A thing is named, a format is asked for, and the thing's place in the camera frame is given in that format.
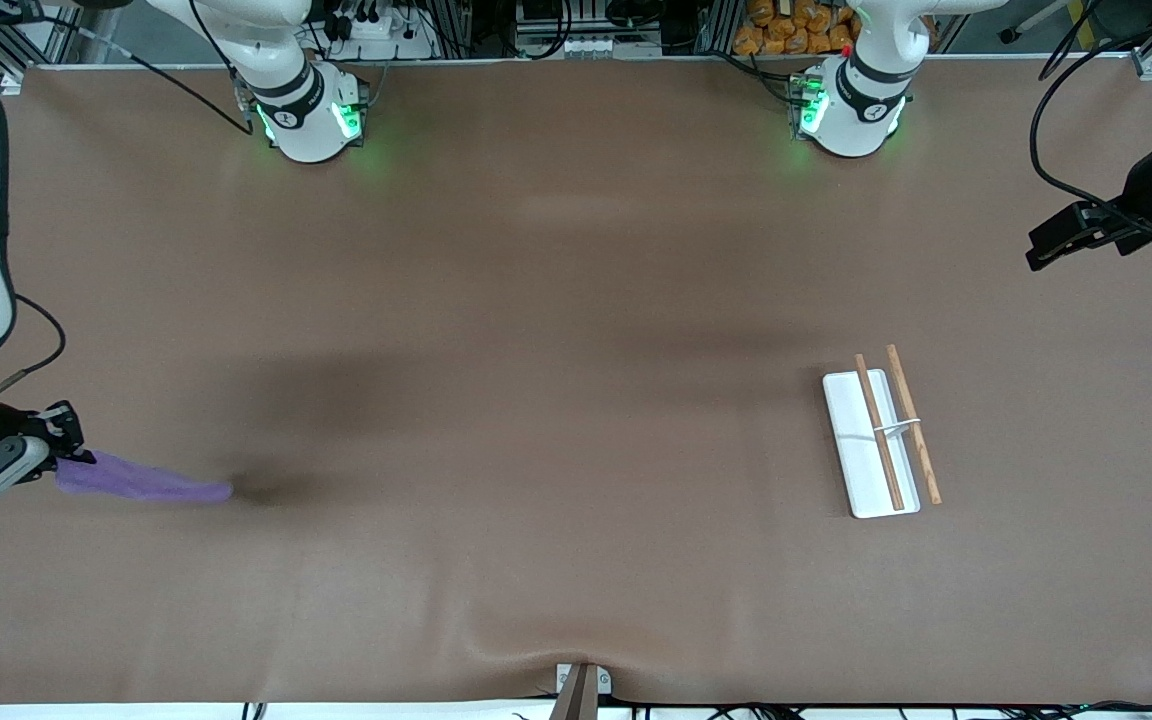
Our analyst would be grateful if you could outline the purple towel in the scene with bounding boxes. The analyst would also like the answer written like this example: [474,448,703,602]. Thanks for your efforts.
[55,449,235,504]

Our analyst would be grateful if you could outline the wooden rack rod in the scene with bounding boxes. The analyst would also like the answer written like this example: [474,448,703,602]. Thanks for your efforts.
[885,344,943,506]
[855,354,906,512]

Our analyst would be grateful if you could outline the white rack base tray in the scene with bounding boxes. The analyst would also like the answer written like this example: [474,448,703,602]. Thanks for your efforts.
[822,369,922,520]

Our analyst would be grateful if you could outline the orange snack bags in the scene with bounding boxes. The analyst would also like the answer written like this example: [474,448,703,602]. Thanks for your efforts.
[732,0,863,58]

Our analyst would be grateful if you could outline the white power strip with plugs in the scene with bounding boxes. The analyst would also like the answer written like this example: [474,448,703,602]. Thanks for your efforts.
[320,0,439,62]

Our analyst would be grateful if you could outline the long white socket strip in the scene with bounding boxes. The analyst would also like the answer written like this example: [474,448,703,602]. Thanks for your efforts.
[515,34,664,60]

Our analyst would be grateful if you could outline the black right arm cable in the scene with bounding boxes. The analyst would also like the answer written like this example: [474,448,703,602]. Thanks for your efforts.
[0,0,258,403]

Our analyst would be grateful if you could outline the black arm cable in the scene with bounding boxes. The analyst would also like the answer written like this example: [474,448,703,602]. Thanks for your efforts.
[1029,0,1152,239]
[0,0,258,403]

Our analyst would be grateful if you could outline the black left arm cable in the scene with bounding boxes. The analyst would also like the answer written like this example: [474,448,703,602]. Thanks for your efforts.
[1029,0,1152,239]

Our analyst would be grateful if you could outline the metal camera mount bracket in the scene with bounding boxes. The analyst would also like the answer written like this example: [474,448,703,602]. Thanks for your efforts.
[547,662,614,720]

